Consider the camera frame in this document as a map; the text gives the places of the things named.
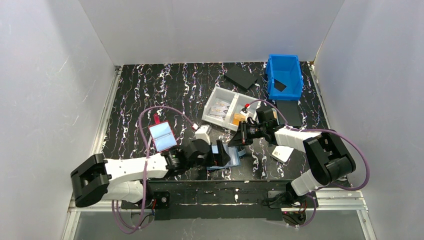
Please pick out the red open card holder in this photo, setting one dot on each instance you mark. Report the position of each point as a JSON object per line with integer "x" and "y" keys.
{"x": 162, "y": 134}

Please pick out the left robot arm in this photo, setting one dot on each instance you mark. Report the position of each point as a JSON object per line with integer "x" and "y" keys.
{"x": 100, "y": 179}

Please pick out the white cards in tray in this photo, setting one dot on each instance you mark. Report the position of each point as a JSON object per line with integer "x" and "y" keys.
{"x": 219, "y": 109}

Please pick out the black flat sleeve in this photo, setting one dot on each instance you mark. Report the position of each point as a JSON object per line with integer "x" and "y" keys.
{"x": 291, "y": 112}

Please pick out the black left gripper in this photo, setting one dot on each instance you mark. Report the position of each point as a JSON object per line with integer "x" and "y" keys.
{"x": 215, "y": 155}

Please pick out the black box on table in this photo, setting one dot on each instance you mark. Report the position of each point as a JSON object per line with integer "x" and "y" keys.
{"x": 240, "y": 77}

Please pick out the white divided plastic tray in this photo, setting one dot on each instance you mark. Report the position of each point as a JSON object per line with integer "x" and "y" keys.
{"x": 238, "y": 102}

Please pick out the blue plastic bin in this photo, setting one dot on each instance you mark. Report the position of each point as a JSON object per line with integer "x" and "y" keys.
{"x": 286, "y": 69}

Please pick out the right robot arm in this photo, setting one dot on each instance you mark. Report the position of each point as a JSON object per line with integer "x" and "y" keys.
{"x": 327, "y": 156}

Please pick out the orange card in tray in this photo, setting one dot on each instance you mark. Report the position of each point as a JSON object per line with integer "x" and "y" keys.
{"x": 237, "y": 118}

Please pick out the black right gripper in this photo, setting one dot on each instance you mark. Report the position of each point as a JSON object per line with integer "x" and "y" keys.
{"x": 243, "y": 133}

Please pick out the black card in bin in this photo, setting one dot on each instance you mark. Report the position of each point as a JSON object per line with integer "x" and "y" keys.
{"x": 279, "y": 86}

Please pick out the blue leather card holder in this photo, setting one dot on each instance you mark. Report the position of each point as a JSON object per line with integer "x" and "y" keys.
{"x": 232, "y": 158}

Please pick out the white power bank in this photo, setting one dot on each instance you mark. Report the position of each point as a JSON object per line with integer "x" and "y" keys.
{"x": 282, "y": 153}

